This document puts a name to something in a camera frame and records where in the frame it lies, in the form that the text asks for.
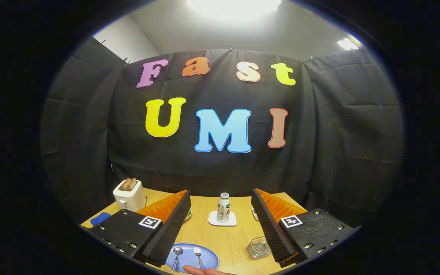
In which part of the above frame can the spoon with blue checked handle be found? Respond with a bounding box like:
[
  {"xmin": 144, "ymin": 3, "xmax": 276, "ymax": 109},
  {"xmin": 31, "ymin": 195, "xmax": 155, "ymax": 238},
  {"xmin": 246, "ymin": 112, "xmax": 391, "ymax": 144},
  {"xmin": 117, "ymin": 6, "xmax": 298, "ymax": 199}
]
[{"xmin": 171, "ymin": 247, "xmax": 184, "ymax": 272}]

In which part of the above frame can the small ceiling light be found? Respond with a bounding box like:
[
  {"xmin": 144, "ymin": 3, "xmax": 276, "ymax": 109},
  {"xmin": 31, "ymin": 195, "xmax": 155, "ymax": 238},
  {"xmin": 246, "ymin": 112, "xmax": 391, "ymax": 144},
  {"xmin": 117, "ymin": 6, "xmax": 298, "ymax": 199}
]
[{"xmin": 337, "ymin": 36, "xmax": 360, "ymax": 50}]

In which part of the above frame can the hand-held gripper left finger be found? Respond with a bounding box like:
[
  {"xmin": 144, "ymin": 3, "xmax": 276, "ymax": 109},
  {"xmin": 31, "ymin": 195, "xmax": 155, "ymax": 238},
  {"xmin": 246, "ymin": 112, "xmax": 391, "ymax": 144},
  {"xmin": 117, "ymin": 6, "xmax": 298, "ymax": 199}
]
[{"xmin": 89, "ymin": 190, "xmax": 191, "ymax": 267}]

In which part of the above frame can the large ceiling light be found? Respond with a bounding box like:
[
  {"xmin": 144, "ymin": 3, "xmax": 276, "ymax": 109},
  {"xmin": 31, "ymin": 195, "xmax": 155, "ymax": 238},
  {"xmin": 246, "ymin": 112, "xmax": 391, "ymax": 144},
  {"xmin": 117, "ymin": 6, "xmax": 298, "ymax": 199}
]
[{"xmin": 188, "ymin": 0, "xmax": 281, "ymax": 19}]

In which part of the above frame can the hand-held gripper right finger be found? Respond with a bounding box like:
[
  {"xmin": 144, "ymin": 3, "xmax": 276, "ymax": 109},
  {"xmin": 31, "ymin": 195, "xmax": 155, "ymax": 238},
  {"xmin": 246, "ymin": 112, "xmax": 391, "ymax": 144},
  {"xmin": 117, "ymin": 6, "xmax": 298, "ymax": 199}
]
[{"xmin": 251, "ymin": 188, "xmax": 359, "ymax": 268}]

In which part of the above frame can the round blue plate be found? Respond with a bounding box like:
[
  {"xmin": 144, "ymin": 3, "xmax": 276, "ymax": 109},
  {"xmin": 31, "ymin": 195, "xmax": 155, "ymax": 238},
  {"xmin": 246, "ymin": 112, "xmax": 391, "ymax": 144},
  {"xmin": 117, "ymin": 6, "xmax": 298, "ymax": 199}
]
[{"xmin": 165, "ymin": 243, "xmax": 220, "ymax": 272}]

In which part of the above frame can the white toaster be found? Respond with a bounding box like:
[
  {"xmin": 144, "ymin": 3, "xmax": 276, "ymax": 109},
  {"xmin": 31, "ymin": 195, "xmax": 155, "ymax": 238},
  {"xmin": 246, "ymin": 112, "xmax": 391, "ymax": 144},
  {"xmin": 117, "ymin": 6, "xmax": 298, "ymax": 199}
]
[{"xmin": 113, "ymin": 180, "xmax": 147, "ymax": 212}]

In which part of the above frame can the fork with blue checked handle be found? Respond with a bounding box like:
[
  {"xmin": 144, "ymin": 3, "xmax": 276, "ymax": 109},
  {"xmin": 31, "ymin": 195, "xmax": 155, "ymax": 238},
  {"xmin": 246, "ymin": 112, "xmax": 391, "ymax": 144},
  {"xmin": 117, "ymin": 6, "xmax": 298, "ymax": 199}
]
[{"xmin": 193, "ymin": 247, "xmax": 206, "ymax": 270}]

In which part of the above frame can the folded blue cloth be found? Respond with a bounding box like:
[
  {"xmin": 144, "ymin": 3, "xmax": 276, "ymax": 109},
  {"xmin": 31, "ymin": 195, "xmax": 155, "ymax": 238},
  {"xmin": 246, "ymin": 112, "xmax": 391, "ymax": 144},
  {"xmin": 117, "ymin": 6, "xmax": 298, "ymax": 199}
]
[{"xmin": 90, "ymin": 212, "xmax": 112, "ymax": 226}]

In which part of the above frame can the clear plastic drink bottle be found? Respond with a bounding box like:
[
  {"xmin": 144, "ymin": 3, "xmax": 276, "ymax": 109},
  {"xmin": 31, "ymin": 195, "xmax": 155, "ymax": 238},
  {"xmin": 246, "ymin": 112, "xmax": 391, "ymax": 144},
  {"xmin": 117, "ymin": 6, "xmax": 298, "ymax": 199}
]
[{"xmin": 217, "ymin": 192, "xmax": 231, "ymax": 223}]

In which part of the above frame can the metal wire cutlery rack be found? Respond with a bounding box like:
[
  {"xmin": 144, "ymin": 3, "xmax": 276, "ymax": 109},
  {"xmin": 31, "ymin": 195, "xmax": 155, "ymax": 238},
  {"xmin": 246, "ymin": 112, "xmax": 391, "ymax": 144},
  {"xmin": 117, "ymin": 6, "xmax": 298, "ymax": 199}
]
[{"xmin": 247, "ymin": 237, "xmax": 272, "ymax": 259}]

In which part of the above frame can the white square coaster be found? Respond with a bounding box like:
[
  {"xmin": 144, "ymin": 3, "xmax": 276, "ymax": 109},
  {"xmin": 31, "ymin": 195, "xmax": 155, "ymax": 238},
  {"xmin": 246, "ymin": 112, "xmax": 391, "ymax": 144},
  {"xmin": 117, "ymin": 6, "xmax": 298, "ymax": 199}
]
[{"xmin": 208, "ymin": 210, "xmax": 237, "ymax": 226}]

